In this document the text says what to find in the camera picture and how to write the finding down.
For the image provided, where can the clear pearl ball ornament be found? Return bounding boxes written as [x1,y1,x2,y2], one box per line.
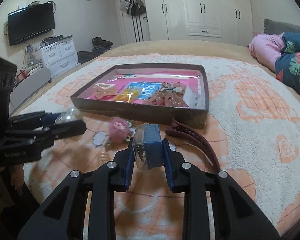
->
[55,107,83,125]

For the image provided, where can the orange spiral hair tie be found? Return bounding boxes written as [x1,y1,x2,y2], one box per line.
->
[97,151,111,167]

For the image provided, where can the pink fluffy hair accessory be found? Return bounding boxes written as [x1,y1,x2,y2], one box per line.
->
[109,117,131,144]

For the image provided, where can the yellow item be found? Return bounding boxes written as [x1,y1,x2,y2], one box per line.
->
[114,86,141,103]

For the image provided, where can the blue box clear lid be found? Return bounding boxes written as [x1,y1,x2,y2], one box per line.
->
[132,123,164,170]

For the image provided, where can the maroon hair clip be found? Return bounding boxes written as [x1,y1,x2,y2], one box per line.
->
[165,119,221,172]

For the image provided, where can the small white packet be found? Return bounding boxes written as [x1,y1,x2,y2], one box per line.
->
[183,86,204,109]

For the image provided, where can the white bedroom door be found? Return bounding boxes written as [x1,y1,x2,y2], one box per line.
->
[115,0,151,44]

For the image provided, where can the cream hair claw clip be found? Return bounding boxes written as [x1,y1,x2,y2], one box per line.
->
[94,82,117,99]

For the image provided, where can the white drawer cabinet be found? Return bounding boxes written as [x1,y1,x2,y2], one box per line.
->
[37,37,79,79]

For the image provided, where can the dark clothes pile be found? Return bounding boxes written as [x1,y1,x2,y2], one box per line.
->
[77,36,113,64]

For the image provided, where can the blue card in tray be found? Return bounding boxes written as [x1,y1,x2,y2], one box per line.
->
[126,82,162,100]

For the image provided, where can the brown cardboard tray pink inside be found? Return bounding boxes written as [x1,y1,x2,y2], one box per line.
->
[70,63,209,129]

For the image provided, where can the pink speckled hair clips card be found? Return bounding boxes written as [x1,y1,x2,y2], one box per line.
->
[143,82,188,107]

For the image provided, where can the bags hanging on door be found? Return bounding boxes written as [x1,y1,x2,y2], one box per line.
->
[121,0,146,17]

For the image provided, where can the blue floral quilt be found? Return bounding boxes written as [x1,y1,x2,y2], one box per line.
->
[275,32,300,95]

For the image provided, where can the tan bedspread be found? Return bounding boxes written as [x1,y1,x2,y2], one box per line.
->
[14,39,300,120]

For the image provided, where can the pink quilt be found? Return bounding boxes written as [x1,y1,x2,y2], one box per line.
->
[249,33,285,72]

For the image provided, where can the grey headboard cushion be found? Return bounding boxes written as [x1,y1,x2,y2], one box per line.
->
[263,19,300,35]

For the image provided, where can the white wardrobe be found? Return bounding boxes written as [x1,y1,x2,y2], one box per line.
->
[142,0,253,47]

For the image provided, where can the black wall television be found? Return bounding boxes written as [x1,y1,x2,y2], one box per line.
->
[7,3,56,46]

